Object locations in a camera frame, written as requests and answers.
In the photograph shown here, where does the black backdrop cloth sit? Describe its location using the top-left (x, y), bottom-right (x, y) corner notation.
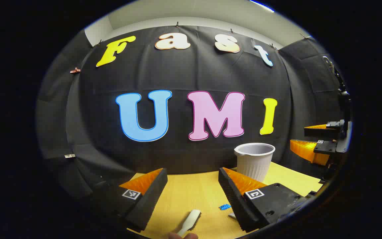
top-left (35, 25), bottom-right (350, 199)

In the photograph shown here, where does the white ribbed garbage bin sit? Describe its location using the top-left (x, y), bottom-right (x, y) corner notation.
top-left (234, 143), bottom-right (276, 183)

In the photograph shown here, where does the wooden desktop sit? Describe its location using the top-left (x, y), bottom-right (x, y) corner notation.
top-left (126, 162), bottom-right (324, 239)

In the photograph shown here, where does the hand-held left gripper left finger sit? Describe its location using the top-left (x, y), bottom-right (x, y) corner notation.
top-left (92, 168), bottom-right (168, 233)

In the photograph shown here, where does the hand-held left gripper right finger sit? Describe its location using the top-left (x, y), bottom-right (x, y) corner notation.
top-left (218, 167), bottom-right (311, 233)

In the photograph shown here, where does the small white broom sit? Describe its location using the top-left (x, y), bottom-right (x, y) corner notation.
top-left (177, 209), bottom-right (201, 237)

